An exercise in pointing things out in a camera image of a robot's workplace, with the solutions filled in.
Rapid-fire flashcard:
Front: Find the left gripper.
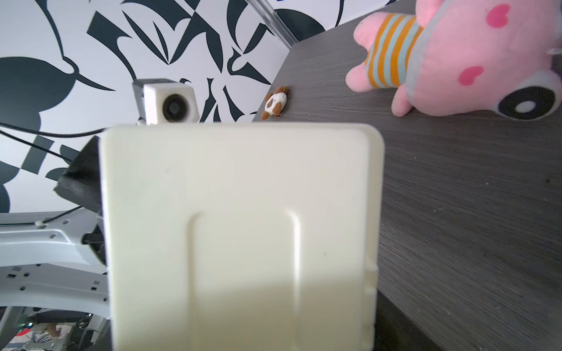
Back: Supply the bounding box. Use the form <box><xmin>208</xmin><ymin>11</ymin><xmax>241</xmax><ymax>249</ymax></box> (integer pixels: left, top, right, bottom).
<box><xmin>54</xmin><ymin>136</ymin><xmax>102</xmax><ymax>214</ymax></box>

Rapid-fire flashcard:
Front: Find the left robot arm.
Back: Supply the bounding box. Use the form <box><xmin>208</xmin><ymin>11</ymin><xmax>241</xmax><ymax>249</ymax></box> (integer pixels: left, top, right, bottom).
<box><xmin>1</xmin><ymin>137</ymin><xmax>111</xmax><ymax>347</ymax></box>

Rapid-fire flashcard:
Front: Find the brown white plush toy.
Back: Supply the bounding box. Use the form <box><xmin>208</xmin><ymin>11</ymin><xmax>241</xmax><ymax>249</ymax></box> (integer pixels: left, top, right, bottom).
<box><xmin>261</xmin><ymin>86</ymin><xmax>290</xmax><ymax>121</ymax></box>

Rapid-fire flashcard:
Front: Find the pink plush pig toy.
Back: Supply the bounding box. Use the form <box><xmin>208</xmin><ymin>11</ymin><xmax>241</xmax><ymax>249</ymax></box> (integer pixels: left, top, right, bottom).
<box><xmin>345</xmin><ymin>0</ymin><xmax>561</xmax><ymax>121</ymax></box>

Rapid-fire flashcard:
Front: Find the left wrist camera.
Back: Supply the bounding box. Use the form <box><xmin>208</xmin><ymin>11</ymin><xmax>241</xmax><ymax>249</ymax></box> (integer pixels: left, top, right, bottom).
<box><xmin>132</xmin><ymin>78</ymin><xmax>201</xmax><ymax>125</ymax></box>

